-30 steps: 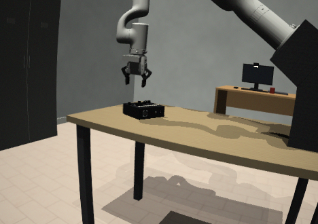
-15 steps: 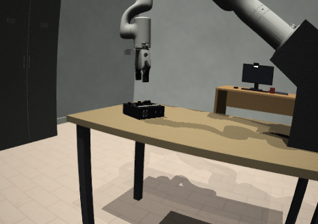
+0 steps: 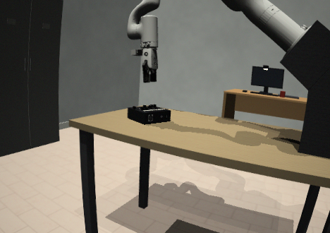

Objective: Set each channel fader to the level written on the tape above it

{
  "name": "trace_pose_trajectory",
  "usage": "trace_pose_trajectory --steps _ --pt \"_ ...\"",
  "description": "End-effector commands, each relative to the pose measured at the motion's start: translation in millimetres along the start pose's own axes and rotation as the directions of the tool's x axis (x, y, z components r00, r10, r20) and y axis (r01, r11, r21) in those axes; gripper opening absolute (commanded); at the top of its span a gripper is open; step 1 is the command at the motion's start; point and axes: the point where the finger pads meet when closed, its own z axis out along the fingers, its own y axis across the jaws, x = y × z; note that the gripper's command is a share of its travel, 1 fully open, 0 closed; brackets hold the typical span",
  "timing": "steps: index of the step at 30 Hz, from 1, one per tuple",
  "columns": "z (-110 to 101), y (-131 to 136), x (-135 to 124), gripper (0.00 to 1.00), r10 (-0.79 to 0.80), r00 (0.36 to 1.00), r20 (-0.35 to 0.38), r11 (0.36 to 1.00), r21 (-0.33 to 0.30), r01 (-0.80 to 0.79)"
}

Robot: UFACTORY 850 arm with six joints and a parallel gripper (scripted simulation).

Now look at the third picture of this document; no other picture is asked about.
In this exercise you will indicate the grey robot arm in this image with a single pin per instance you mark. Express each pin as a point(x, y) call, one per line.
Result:
point(262, 13)

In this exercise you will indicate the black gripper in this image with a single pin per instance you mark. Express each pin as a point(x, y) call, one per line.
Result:
point(149, 61)

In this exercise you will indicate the black lighting desk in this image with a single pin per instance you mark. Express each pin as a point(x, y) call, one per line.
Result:
point(149, 114)

